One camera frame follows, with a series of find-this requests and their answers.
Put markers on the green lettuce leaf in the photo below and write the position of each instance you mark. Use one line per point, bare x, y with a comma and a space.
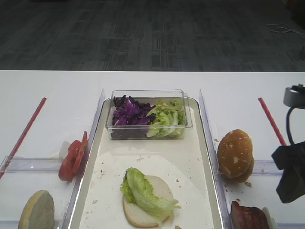
139, 191

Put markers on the right long clear rail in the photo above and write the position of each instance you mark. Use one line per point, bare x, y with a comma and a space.
219, 191

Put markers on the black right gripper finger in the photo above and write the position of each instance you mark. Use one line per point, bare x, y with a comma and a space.
290, 159

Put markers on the meat patty stack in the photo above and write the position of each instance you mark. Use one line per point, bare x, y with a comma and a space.
247, 217

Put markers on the long clear rail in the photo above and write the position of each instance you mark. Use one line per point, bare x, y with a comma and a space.
219, 191
83, 162

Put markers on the right red strip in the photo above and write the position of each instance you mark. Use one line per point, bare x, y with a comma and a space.
272, 122

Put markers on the red strip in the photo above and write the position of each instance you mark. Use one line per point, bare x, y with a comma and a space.
272, 122
22, 138

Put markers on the sesame bun top stack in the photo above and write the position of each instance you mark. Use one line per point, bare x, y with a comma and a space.
235, 156

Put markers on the clear holder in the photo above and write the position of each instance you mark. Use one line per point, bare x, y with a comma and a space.
12, 164
265, 168
290, 226

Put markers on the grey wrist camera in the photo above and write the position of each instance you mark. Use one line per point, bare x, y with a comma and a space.
295, 96

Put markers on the lower right clear holder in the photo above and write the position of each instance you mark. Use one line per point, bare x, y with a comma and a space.
290, 226

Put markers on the shredded green lettuce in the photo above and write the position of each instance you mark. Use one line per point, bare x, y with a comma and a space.
167, 116

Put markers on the white rectangular tray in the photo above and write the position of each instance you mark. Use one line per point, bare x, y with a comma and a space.
182, 163

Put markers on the upper right clear holder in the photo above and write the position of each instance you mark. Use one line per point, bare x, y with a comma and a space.
265, 168

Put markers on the upright bun half left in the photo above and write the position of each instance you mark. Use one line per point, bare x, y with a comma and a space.
38, 212

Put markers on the white pusher block left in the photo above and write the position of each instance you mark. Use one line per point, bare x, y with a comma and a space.
63, 152

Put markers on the tomato slices stack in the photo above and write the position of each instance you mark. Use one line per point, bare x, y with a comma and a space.
71, 164

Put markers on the left red strip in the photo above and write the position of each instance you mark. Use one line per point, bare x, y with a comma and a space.
22, 138

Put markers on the purple cabbage pieces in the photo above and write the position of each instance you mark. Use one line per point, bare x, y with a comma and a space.
130, 112

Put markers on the clear plastic salad box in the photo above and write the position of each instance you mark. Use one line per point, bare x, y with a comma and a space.
151, 97

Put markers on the white pusher block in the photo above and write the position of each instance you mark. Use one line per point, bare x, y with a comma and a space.
271, 221
63, 152

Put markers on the white pusher block right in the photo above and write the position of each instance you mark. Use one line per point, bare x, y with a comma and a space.
271, 221

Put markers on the left long clear rail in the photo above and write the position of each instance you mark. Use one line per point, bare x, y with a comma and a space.
83, 162

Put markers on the upper left clear holder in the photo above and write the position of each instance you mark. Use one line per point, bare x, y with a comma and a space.
12, 164

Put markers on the bottom bun slice on tray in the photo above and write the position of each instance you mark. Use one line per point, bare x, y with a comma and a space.
138, 217

